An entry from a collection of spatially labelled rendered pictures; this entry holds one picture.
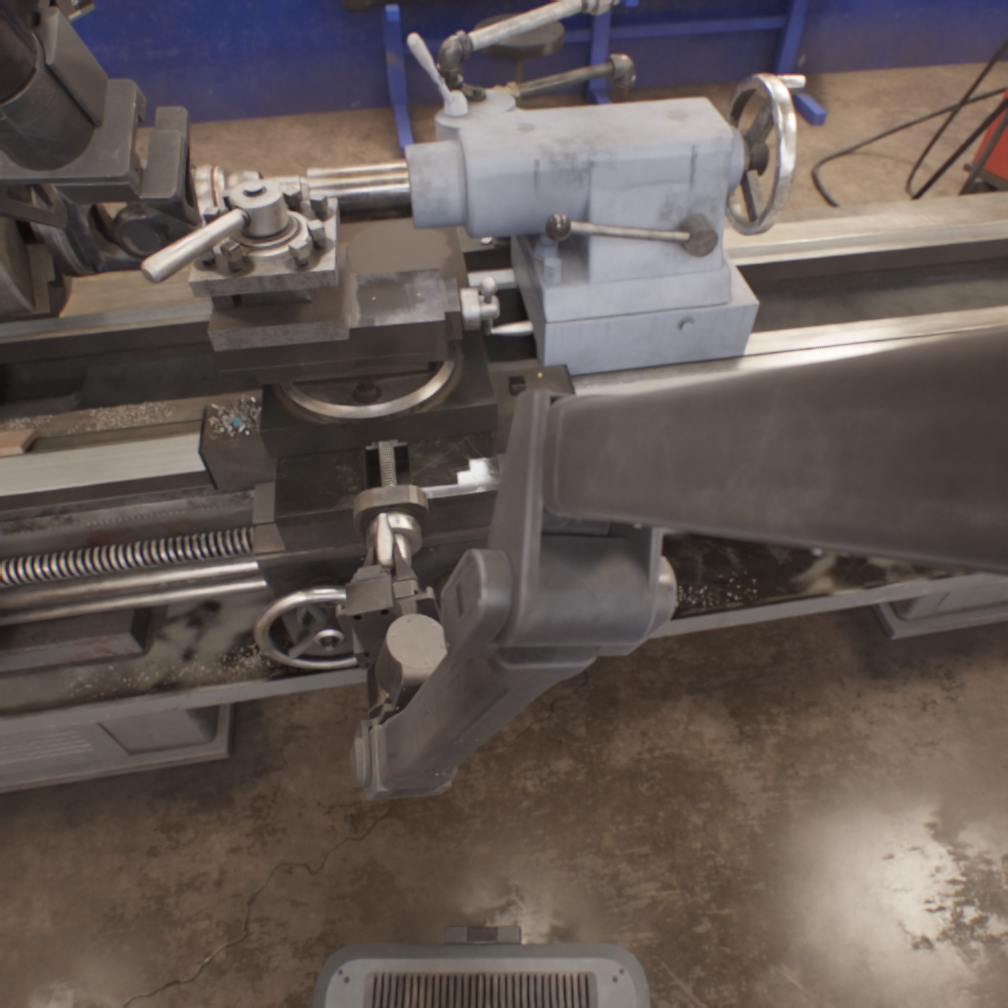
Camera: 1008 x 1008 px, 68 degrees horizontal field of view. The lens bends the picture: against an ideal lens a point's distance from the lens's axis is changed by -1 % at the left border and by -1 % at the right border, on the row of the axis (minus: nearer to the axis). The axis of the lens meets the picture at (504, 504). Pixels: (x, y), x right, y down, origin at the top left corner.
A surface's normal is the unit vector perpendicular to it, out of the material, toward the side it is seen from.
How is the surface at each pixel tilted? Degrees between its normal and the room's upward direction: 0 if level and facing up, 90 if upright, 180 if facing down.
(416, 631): 18
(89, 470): 36
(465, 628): 72
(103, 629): 0
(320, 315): 0
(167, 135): 30
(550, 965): 0
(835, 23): 90
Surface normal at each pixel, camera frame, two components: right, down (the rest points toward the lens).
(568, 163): 0.15, 0.50
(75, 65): 1.00, -0.01
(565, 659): 0.33, -0.50
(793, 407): -0.93, -0.11
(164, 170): 0.00, -0.17
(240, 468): 0.16, 0.76
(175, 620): -0.01, -0.64
